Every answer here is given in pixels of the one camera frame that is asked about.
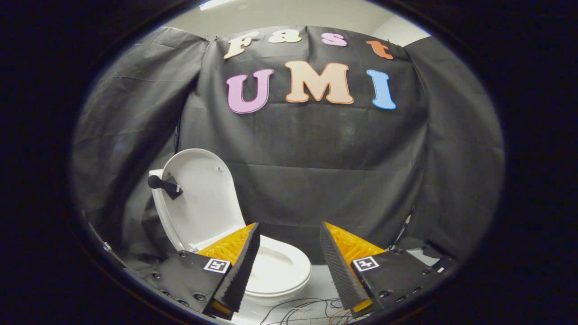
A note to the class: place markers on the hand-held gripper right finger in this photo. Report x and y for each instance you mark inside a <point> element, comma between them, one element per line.
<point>338,271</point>

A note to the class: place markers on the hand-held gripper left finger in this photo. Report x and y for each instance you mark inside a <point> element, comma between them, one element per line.
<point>241,271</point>

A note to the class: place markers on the white toilet lid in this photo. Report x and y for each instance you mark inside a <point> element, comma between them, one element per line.
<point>203,203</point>

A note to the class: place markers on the white toilet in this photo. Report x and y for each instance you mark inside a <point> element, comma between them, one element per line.
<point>280,266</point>

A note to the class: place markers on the black backdrop cloth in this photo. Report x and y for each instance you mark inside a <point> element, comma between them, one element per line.
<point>316,158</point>

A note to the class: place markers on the ceiling light panel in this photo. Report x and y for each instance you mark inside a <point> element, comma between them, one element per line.
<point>214,4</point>

